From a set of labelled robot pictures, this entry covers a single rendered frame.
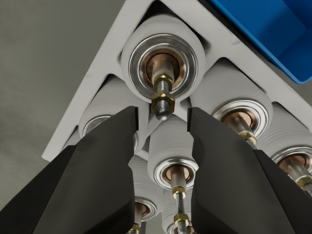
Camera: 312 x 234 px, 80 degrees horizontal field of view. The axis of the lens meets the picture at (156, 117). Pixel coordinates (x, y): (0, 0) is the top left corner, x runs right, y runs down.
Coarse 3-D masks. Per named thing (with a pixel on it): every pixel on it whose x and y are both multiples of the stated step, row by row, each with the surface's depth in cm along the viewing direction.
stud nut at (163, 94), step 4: (160, 92) 14; (164, 92) 13; (168, 92) 14; (152, 96) 14; (156, 96) 13; (160, 96) 13; (164, 96) 13; (168, 96) 13; (172, 96) 14; (152, 100) 13; (156, 100) 13; (160, 100) 13; (164, 100) 13; (168, 100) 13; (172, 100) 13; (152, 104) 13; (172, 104) 13; (152, 108) 14; (172, 108) 14; (172, 112) 14
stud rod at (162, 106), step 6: (162, 84) 16; (168, 90) 15; (162, 102) 13; (156, 108) 13; (162, 108) 12; (168, 108) 13; (156, 114) 12; (162, 114) 12; (168, 114) 12; (162, 120) 13
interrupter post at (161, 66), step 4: (160, 60) 20; (164, 60) 20; (156, 64) 19; (160, 64) 19; (164, 64) 19; (168, 64) 19; (156, 68) 18; (160, 68) 18; (164, 68) 18; (168, 68) 18; (172, 68) 20; (152, 72) 19; (156, 72) 18; (160, 72) 18; (164, 72) 18; (168, 72) 18; (172, 72) 18; (152, 76) 18; (172, 76) 18; (152, 80) 18
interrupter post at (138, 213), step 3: (135, 207) 34; (138, 207) 34; (141, 207) 34; (135, 210) 33; (138, 210) 33; (141, 210) 34; (135, 213) 33; (138, 213) 33; (141, 213) 33; (135, 216) 32; (138, 216) 32; (141, 216) 33; (135, 219) 32; (138, 219) 32; (141, 219) 33; (135, 222) 31; (138, 222) 32; (138, 225) 32
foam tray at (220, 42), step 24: (144, 0) 23; (168, 0) 23; (192, 0) 23; (120, 24) 25; (192, 24) 24; (216, 24) 24; (120, 48) 26; (216, 48) 26; (240, 48) 26; (96, 72) 28; (120, 72) 28; (264, 72) 28; (288, 96) 29; (72, 120) 33; (48, 144) 36; (144, 144) 38
